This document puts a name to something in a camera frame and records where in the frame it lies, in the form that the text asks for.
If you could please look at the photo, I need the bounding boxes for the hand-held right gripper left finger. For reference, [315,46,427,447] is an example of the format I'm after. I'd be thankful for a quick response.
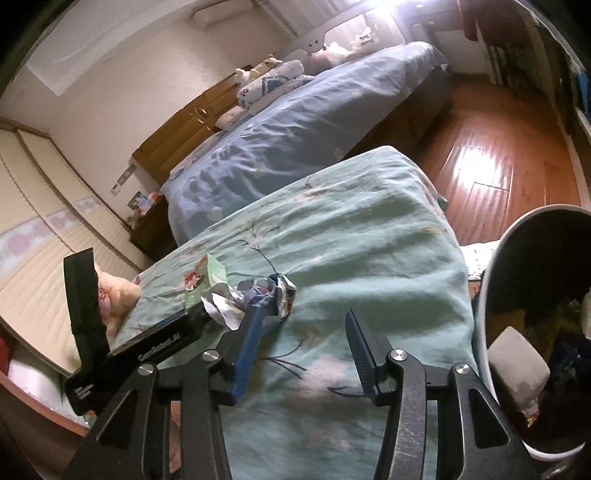
[60,295,279,480]

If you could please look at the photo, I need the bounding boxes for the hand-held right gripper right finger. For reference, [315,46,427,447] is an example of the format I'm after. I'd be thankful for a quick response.
[344,309,541,480]

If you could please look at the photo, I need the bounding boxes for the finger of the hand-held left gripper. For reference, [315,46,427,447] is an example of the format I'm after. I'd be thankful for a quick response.
[185,300,221,344]

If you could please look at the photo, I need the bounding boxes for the colourful wrapper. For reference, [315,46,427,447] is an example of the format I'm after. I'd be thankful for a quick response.
[201,272,298,330]

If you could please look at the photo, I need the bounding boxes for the white bin with black liner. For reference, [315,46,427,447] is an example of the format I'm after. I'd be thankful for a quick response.
[475,204,591,462]

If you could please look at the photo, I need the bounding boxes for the orange plush toy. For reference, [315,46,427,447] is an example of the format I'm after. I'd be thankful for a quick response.
[95,265,141,342]

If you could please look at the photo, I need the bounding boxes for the green tissue packet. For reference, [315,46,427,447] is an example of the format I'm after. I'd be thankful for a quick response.
[182,254,229,310]

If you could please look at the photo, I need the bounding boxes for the cream sliding wardrobe doors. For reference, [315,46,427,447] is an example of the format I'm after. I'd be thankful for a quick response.
[0,117,148,370]

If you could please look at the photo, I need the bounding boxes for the wooden nightstand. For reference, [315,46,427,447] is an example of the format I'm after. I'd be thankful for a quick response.
[128,194,178,259]

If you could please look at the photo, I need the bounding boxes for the green floral bedsheet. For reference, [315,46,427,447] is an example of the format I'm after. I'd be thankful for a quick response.
[131,145,476,480]

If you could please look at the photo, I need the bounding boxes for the colourful box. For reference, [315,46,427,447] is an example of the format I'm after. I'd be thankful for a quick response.
[127,191,162,217]

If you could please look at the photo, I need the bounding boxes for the white patterned mat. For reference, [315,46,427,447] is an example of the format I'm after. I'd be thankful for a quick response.
[462,240,502,282]

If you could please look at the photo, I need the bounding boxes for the white carton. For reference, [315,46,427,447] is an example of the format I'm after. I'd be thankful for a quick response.
[487,325,552,414]

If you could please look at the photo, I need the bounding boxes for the wooden headboard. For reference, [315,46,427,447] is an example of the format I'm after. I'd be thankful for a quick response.
[131,74,241,185]

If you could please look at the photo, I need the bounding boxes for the plain white pillow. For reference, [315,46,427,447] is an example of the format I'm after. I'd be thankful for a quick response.
[215,105,244,130]

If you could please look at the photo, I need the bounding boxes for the blue bed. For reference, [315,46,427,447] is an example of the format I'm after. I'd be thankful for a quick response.
[159,41,451,245]

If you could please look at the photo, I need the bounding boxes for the blue printed white pillow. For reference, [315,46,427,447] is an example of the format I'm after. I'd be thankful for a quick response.
[235,60,315,112]

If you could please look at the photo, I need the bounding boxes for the cream plush toy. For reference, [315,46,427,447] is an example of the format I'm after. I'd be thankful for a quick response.
[235,55,282,81]

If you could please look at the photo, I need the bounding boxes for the white plush toy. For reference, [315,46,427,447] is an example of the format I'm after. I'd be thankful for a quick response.
[309,44,356,70]

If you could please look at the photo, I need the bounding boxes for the white air conditioner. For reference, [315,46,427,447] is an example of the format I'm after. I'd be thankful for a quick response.
[193,2,250,31]

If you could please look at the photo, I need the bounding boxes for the white radiator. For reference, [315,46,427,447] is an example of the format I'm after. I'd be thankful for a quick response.
[485,41,514,86]

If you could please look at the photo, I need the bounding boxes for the black television cabinet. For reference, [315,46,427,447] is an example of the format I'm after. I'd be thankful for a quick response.
[531,14,591,139]

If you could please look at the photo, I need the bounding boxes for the red jacket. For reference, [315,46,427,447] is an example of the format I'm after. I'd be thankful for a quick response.
[462,0,527,42]

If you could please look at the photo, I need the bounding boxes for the grey bed rail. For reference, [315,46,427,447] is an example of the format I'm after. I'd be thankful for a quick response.
[281,9,407,70]

